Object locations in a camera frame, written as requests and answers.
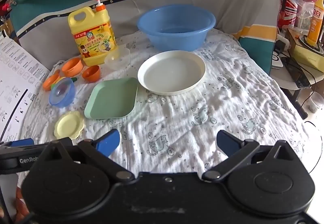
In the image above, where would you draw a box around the white printed cloth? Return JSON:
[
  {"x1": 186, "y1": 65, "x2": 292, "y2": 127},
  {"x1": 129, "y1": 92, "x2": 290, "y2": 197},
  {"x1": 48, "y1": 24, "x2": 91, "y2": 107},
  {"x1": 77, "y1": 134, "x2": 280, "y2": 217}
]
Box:
[{"x1": 24, "y1": 28, "x2": 309, "y2": 172}]

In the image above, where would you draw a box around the blue plastic basin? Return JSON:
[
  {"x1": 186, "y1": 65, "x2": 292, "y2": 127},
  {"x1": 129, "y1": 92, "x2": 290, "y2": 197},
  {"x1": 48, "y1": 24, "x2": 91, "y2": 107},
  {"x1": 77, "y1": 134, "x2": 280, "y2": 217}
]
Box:
[{"x1": 137, "y1": 4, "x2": 216, "y2": 52}]

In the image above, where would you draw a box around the white printed instruction sheet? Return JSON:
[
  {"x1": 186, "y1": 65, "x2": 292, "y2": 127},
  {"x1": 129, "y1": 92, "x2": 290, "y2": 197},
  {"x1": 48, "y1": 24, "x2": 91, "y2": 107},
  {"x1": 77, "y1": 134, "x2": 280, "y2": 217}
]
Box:
[{"x1": 0, "y1": 29, "x2": 51, "y2": 143}]

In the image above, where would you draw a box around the small yellow scalloped plate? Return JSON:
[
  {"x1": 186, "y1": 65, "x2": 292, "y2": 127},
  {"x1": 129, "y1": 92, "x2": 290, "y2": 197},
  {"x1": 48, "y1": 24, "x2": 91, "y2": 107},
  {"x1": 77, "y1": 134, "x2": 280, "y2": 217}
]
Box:
[{"x1": 54, "y1": 111, "x2": 84, "y2": 140}]

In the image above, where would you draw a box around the yellow detergent jug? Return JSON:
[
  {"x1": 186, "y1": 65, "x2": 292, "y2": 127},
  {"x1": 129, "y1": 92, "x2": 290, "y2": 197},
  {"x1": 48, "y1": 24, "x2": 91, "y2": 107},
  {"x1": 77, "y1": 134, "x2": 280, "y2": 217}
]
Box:
[{"x1": 67, "y1": 0, "x2": 117, "y2": 67}]

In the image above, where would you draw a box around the black cable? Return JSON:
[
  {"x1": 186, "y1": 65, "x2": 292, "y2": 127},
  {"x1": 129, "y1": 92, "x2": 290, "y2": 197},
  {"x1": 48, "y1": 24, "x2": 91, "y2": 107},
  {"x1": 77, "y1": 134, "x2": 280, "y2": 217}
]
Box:
[{"x1": 298, "y1": 62, "x2": 320, "y2": 119}]

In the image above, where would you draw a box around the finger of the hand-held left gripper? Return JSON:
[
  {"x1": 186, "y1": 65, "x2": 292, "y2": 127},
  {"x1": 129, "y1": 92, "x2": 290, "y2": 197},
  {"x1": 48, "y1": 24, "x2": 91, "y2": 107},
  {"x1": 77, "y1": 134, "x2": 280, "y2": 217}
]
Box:
[{"x1": 0, "y1": 137, "x2": 74, "y2": 157}]

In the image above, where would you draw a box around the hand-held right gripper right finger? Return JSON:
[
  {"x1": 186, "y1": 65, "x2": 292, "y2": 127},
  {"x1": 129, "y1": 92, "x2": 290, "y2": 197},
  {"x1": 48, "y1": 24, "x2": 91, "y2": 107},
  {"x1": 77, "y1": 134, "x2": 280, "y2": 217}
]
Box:
[{"x1": 202, "y1": 130, "x2": 295, "y2": 181}]

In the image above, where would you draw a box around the green square plate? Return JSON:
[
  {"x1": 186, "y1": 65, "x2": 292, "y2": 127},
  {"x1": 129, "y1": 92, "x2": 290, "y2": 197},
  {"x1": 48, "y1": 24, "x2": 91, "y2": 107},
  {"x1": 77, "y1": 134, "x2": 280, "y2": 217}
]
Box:
[{"x1": 84, "y1": 77, "x2": 139, "y2": 120}]

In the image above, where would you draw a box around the small blue translucent bowl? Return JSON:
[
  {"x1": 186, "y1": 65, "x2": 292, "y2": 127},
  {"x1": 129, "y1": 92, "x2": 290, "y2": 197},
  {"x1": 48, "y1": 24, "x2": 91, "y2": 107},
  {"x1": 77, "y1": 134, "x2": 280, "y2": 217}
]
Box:
[{"x1": 49, "y1": 77, "x2": 76, "y2": 108}]

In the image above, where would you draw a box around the person's left hand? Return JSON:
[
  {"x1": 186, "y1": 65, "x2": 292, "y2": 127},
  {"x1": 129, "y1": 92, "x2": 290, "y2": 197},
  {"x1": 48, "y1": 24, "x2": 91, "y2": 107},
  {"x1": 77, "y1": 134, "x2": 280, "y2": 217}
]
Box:
[{"x1": 0, "y1": 185, "x2": 32, "y2": 222}]

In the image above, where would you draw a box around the yellow squeeze bottle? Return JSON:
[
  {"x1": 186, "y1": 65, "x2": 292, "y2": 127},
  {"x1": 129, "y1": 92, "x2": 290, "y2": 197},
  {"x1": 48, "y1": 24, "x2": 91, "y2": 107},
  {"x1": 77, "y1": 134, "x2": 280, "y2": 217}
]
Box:
[{"x1": 306, "y1": 0, "x2": 324, "y2": 45}]

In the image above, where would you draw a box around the white round plate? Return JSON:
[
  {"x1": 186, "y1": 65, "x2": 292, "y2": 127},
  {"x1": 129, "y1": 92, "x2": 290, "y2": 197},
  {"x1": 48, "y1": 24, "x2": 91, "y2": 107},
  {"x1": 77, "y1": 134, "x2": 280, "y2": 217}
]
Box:
[{"x1": 137, "y1": 50, "x2": 206, "y2": 96}]

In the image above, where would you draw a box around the pale yellow box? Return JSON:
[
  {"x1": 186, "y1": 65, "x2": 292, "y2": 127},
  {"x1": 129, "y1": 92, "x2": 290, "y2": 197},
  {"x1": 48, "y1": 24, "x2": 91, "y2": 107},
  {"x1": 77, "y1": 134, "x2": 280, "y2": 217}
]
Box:
[{"x1": 291, "y1": 42, "x2": 324, "y2": 71}]

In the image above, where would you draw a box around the white round device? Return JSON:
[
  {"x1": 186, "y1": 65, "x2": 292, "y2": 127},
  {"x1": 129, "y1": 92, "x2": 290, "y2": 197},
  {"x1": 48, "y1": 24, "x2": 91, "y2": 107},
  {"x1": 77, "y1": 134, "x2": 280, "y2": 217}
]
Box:
[{"x1": 271, "y1": 51, "x2": 284, "y2": 70}]

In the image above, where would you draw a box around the black flat device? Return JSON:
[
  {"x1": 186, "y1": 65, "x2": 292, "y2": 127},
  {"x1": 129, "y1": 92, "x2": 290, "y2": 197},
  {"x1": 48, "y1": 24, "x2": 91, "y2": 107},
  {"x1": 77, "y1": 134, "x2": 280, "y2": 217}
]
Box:
[{"x1": 281, "y1": 56, "x2": 312, "y2": 88}]

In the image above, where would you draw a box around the clear plastic cup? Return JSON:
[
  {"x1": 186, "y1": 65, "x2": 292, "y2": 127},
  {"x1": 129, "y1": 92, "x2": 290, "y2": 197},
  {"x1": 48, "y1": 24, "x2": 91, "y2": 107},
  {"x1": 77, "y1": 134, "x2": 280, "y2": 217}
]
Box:
[{"x1": 307, "y1": 91, "x2": 324, "y2": 114}]

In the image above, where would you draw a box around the dark orange toy cup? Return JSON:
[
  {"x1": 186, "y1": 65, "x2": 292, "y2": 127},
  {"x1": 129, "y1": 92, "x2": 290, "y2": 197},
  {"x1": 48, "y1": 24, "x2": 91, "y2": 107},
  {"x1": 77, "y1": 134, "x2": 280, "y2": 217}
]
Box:
[{"x1": 82, "y1": 65, "x2": 101, "y2": 83}]

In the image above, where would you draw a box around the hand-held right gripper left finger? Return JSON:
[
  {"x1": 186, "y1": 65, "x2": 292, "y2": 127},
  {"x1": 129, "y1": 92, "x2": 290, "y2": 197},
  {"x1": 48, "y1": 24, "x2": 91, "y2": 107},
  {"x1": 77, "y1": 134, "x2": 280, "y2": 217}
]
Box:
[{"x1": 40, "y1": 128, "x2": 134, "y2": 181}]

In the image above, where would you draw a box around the clear plastic bowl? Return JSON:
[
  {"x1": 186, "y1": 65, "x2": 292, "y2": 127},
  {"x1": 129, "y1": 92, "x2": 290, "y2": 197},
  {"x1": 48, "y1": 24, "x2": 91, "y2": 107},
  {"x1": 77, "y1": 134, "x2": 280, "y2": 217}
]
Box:
[{"x1": 104, "y1": 46, "x2": 131, "y2": 71}]

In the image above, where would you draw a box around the red drink package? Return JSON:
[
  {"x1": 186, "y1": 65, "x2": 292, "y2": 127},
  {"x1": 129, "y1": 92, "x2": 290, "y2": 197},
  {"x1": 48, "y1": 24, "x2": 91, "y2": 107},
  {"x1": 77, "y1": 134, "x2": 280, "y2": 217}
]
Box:
[{"x1": 280, "y1": 0, "x2": 299, "y2": 30}]

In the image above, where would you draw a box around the light orange toy bowl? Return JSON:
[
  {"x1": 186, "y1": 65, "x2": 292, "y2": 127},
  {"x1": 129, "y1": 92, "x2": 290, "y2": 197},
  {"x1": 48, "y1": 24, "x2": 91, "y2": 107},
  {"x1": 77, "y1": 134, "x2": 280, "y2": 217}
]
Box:
[{"x1": 61, "y1": 58, "x2": 84, "y2": 77}]

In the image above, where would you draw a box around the orange toy pan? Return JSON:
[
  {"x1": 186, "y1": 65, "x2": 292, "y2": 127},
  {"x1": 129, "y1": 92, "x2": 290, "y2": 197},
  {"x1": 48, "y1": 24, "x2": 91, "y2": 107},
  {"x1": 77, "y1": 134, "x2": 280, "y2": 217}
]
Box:
[{"x1": 42, "y1": 70, "x2": 61, "y2": 91}]

